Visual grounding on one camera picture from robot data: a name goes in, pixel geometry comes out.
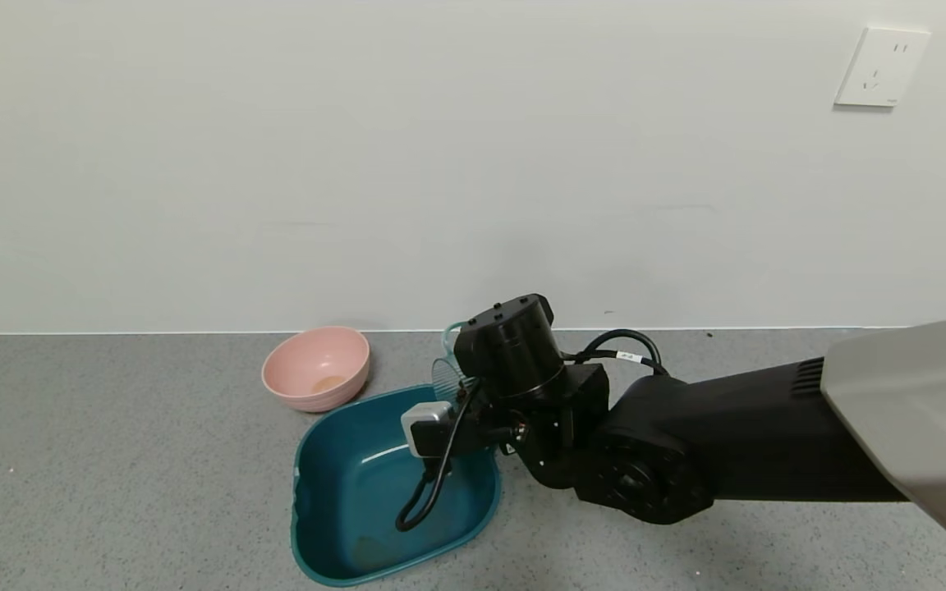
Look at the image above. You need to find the translucent teal ribbed mug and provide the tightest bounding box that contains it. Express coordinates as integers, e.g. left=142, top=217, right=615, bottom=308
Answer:
left=430, top=322, right=475, bottom=405

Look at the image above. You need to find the pink plastic bowl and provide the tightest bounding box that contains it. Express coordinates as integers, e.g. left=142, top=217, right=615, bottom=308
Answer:
left=261, top=326, right=371, bottom=413

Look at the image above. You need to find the white grey wrist camera box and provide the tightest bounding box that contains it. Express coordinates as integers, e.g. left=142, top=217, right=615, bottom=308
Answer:
left=401, top=401, right=454, bottom=459

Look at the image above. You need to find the black camera cable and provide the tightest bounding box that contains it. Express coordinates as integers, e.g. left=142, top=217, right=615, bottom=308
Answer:
left=395, top=378, right=484, bottom=534

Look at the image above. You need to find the teal plastic basin with handles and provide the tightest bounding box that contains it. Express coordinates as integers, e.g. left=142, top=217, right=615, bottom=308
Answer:
left=290, top=384, right=501, bottom=588

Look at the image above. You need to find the white wall socket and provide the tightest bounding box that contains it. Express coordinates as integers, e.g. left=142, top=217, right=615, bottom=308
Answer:
left=834, top=27, right=931, bottom=108

